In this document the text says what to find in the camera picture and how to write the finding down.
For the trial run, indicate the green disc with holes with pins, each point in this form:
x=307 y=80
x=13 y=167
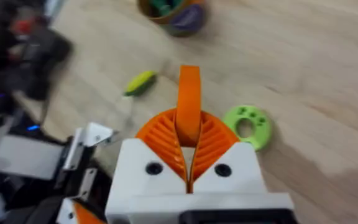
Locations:
x=258 y=132

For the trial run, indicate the yellow green corn toy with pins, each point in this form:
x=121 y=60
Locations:
x=139 y=83

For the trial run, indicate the tub with toys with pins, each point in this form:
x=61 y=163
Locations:
x=182 y=17

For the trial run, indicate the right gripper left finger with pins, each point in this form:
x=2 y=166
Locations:
x=135 y=174

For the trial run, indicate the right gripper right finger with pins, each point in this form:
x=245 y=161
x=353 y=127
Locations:
x=238 y=168

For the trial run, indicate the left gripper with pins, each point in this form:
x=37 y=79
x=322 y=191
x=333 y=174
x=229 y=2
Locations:
x=23 y=155

